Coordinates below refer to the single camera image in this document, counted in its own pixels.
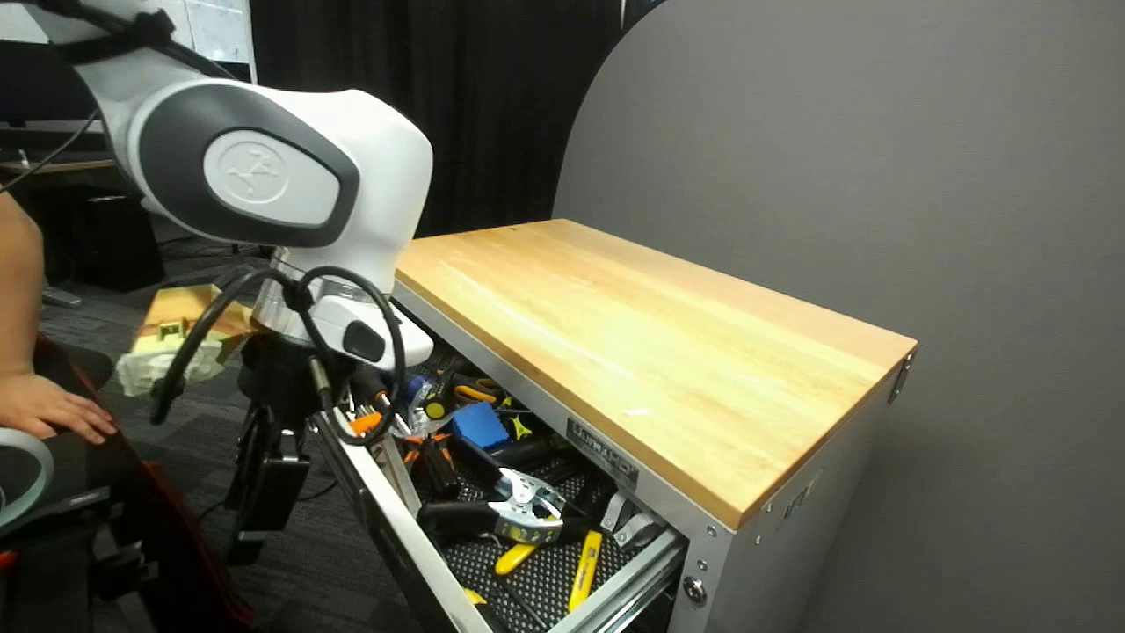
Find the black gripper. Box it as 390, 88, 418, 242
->
224, 334, 316, 563

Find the grey metal tool drawer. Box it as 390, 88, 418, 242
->
308, 353, 682, 633

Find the person's forearm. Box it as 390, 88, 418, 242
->
0, 193, 41, 385

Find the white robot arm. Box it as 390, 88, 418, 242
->
16, 0, 434, 563

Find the blue box in drawer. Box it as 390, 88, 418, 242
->
451, 402, 510, 450

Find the person's hand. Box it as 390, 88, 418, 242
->
0, 374, 116, 442

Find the yellow sponge block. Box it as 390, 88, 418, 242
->
116, 286, 252, 398

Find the silver clamp tool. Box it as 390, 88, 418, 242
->
490, 468, 566, 545

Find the black curtain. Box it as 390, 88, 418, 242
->
248, 0, 623, 234

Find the grey metal workbench cabinet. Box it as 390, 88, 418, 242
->
398, 218, 913, 633

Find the grey rounded partition panel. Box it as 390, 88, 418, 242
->
557, 0, 1125, 633

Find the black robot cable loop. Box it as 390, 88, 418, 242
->
149, 264, 411, 450

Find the yellow handled tool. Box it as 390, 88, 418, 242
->
566, 527, 606, 611

